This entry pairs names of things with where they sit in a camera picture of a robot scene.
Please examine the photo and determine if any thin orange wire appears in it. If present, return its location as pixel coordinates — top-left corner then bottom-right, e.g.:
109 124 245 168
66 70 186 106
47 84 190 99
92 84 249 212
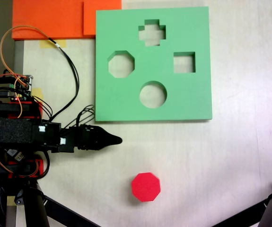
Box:
0 25 50 119

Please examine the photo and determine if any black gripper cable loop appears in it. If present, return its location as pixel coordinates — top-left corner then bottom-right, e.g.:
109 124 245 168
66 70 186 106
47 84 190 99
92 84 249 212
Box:
76 105 96 130

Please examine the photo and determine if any red octagonal pillar block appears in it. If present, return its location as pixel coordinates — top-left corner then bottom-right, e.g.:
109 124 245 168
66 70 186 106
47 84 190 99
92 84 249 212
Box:
131 172 161 202

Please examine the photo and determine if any small usb adapter module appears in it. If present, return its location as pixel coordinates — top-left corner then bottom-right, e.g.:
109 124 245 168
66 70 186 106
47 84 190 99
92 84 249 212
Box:
5 148 25 162

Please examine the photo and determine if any wide yellow tape piece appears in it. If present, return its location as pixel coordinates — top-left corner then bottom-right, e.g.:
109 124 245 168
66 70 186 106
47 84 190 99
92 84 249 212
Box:
39 39 67 49

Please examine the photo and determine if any large orange foam block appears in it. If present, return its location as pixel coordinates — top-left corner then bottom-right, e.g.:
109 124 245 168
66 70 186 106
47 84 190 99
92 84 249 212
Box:
11 0 97 40

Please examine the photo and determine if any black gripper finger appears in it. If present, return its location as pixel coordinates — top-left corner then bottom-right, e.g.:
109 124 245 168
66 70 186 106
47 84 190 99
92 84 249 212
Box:
94 140 123 151
95 126 123 142

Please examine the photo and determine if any circuit board with green terminal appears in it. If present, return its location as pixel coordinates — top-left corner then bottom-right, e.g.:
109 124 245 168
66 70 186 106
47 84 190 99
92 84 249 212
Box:
9 75 34 102

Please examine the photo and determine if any green shape sorter board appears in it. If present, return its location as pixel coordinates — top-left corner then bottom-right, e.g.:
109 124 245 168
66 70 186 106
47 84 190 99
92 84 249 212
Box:
95 6 213 122

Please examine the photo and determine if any long black cable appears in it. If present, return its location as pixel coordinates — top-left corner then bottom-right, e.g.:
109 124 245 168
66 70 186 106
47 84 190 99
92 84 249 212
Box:
47 36 80 122

